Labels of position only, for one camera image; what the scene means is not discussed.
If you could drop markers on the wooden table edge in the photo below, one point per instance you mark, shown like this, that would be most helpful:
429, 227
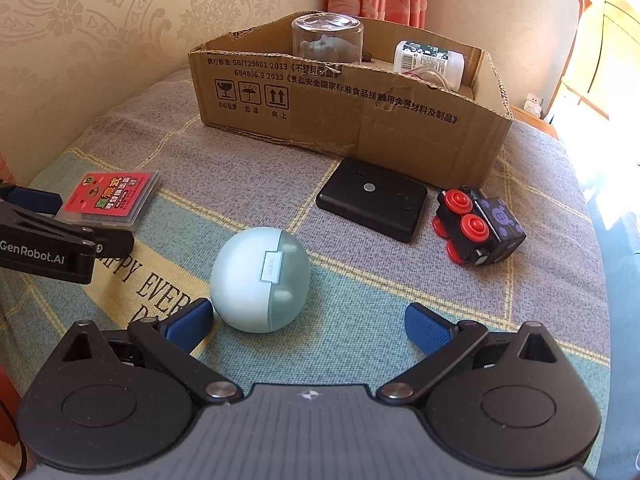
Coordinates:
537, 122

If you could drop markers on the brown cardboard box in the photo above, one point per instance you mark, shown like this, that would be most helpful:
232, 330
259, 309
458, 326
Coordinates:
350, 125

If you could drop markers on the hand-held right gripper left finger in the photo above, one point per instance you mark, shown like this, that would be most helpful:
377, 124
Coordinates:
190, 322

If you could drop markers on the red card pack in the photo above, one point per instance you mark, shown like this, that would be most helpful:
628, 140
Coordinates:
110, 200

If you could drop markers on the mint green earbuds case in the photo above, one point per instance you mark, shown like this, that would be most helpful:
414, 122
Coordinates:
250, 285

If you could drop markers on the white wall socket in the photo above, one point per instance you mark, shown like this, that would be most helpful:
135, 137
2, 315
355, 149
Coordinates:
533, 105

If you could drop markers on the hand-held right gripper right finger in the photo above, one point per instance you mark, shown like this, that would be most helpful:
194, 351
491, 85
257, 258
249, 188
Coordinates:
425, 327

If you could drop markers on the black power bank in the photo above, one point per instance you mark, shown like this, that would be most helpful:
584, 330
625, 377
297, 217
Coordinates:
370, 200

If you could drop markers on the black toy cube red buttons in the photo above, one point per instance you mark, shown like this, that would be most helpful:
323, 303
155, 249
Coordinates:
490, 230

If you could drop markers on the clear glass jar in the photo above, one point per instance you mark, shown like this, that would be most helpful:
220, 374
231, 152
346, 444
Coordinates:
327, 40

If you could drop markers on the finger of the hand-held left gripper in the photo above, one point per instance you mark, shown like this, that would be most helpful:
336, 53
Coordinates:
112, 244
37, 201

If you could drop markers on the white plastic bottle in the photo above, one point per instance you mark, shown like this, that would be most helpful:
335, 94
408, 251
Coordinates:
430, 57

